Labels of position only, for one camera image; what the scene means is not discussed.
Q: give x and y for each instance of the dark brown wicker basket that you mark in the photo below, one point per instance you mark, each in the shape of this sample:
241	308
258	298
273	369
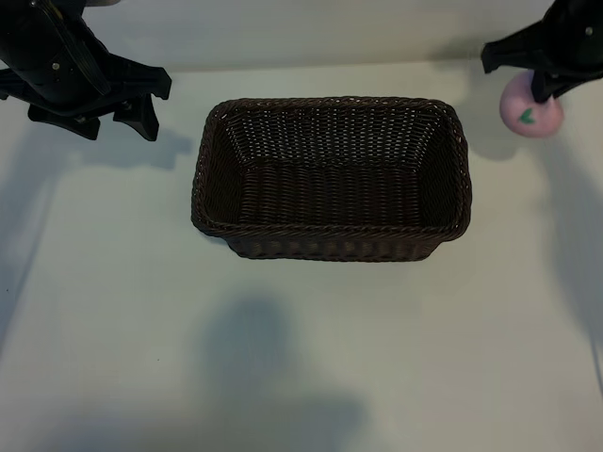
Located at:
330	198

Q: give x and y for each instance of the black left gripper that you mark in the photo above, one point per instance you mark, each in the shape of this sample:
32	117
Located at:
42	56

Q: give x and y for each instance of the pink peach with green leaf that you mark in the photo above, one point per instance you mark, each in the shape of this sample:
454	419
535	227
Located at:
516	101

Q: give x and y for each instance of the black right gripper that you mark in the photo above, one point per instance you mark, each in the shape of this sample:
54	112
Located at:
570	42

